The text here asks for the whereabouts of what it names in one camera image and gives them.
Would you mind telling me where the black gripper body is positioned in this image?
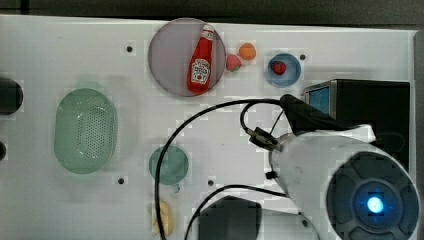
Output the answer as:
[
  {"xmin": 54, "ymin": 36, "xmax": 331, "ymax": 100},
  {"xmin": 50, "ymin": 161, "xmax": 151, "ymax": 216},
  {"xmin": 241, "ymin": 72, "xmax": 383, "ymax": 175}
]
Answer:
[{"xmin": 280, "ymin": 94, "xmax": 354, "ymax": 135}]

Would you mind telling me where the black toaster oven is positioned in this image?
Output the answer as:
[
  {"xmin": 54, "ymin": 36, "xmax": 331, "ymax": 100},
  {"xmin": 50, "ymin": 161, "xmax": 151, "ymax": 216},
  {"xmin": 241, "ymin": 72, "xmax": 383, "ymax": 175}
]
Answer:
[{"xmin": 304, "ymin": 79, "xmax": 410, "ymax": 170}]

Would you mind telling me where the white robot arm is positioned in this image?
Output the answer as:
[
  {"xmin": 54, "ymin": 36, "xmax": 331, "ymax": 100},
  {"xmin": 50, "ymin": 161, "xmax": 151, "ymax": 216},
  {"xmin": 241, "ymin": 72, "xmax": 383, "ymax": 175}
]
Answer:
[{"xmin": 269, "ymin": 94, "xmax": 420, "ymax": 240}]

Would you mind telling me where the blue round bowl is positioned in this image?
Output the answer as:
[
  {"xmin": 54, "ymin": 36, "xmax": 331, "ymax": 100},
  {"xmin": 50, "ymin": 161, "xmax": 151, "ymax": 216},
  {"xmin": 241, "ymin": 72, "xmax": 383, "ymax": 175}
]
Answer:
[{"xmin": 266, "ymin": 53, "xmax": 302, "ymax": 88}]

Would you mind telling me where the red strawberry in bowl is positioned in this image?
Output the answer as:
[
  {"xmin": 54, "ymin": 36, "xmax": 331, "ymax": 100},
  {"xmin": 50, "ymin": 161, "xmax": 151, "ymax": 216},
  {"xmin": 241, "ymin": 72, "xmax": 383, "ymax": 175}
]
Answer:
[{"xmin": 272, "ymin": 62, "xmax": 287, "ymax": 75}]

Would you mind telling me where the orange plush fruit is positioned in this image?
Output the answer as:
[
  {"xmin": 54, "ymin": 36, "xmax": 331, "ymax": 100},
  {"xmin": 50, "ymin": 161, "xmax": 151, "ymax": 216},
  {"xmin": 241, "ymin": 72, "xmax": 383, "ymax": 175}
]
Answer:
[{"xmin": 239, "ymin": 43, "xmax": 256, "ymax": 61}]

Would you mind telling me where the pink plush strawberry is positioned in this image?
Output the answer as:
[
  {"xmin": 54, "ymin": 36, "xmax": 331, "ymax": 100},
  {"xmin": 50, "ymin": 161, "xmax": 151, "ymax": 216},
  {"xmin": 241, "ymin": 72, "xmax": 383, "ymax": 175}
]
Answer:
[{"xmin": 226, "ymin": 54, "xmax": 242, "ymax": 72}]

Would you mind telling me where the red plush ketchup bottle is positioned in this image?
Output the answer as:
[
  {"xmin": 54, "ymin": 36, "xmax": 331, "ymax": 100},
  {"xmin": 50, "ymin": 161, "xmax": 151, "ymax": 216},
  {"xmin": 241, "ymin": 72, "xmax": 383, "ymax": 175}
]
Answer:
[{"xmin": 186, "ymin": 24, "xmax": 214, "ymax": 95}]

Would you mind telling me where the grey round plate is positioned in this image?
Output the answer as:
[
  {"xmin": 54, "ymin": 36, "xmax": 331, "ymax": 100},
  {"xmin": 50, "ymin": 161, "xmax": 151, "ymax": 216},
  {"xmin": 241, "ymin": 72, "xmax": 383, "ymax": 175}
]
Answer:
[{"xmin": 147, "ymin": 17, "xmax": 227, "ymax": 98}]

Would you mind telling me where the yellow plush banana peel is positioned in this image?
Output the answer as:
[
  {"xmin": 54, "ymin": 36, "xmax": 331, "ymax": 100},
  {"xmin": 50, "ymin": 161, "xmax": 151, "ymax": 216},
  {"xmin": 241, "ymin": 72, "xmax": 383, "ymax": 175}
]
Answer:
[{"xmin": 152, "ymin": 200, "xmax": 175, "ymax": 236}]

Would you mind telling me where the green perforated colander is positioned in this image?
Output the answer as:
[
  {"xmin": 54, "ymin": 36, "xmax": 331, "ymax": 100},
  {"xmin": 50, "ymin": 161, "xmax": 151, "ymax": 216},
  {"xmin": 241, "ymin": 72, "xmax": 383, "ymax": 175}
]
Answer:
[{"xmin": 54, "ymin": 88, "xmax": 117, "ymax": 174}]

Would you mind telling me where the black round object left edge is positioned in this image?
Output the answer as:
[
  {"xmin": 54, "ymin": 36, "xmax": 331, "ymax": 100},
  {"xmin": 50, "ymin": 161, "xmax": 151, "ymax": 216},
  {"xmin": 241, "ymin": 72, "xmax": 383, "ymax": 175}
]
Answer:
[{"xmin": 0, "ymin": 78, "xmax": 23, "ymax": 115}]

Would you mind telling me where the small black object left edge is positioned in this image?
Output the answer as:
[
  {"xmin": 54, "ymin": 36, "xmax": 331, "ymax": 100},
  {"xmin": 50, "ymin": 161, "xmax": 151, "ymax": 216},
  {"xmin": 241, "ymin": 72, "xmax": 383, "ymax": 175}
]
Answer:
[{"xmin": 0, "ymin": 142, "xmax": 7, "ymax": 160}]

